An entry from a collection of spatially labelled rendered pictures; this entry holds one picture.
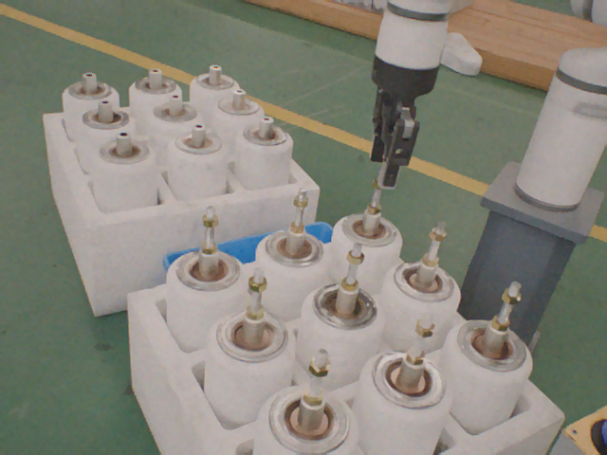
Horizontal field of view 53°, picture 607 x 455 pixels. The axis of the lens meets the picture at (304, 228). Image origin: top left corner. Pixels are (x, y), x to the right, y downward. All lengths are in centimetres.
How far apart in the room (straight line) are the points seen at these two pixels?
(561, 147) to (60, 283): 81
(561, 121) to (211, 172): 51
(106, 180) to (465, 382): 58
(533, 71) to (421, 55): 166
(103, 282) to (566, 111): 71
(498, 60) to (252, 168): 148
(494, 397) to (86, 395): 55
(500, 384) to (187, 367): 34
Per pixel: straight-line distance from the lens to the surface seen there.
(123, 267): 100
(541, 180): 89
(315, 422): 58
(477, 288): 98
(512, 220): 91
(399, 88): 71
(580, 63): 84
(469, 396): 71
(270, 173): 104
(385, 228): 85
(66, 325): 105
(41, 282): 114
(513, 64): 236
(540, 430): 77
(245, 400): 66
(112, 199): 97
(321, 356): 53
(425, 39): 70
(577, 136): 86
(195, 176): 99
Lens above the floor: 72
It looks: 34 degrees down
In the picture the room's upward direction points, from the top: 8 degrees clockwise
